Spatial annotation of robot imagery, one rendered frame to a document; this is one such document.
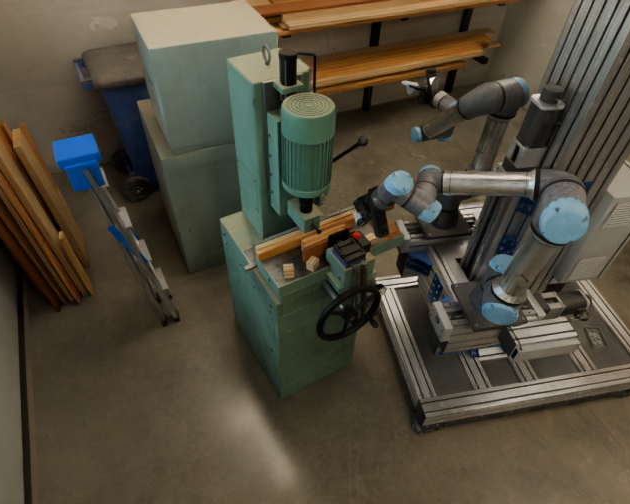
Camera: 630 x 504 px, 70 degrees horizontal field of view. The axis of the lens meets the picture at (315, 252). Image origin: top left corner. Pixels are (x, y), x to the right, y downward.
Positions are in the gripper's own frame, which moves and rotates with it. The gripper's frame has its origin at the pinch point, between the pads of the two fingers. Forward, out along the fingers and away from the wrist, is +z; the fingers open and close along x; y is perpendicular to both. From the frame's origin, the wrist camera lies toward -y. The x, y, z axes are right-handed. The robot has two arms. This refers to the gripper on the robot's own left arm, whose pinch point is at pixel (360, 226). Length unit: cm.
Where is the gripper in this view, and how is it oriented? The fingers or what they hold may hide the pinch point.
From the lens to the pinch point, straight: 166.8
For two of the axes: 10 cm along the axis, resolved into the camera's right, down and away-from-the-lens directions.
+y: -4.2, -9.0, 1.4
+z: -2.9, 2.8, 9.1
